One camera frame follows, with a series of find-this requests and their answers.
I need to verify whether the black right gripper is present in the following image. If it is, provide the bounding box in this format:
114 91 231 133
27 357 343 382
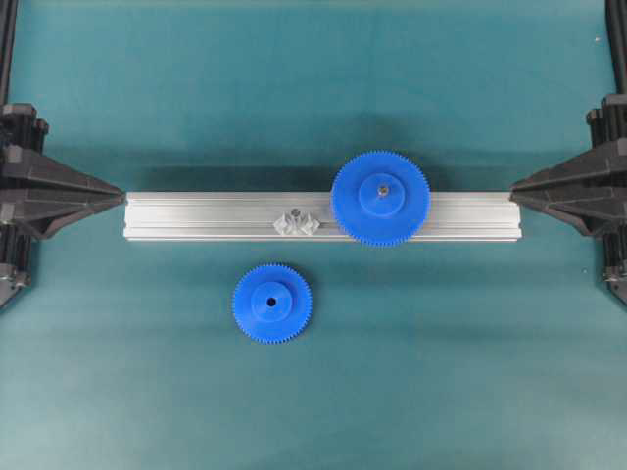
510 94 626 296

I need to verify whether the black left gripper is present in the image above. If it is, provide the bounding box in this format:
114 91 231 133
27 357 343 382
1 103 125 307

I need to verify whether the small blue plastic gear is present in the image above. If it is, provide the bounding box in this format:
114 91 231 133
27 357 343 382
231 263 314 344

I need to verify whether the large blue plastic gear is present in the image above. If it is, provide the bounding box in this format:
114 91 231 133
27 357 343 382
330 151 431 247

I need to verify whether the black right frame post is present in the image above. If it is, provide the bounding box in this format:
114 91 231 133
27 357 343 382
604 0 626 94

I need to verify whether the black frame post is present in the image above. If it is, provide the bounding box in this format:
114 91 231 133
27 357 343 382
0 0 18 106
604 0 626 94

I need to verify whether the black left frame post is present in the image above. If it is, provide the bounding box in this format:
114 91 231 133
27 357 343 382
0 0 18 106

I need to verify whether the silver aluminium extrusion rail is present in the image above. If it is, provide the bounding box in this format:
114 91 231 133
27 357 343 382
123 192 522 242

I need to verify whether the steel shaft with clear mount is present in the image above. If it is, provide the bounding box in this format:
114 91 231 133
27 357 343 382
272 208 320 237

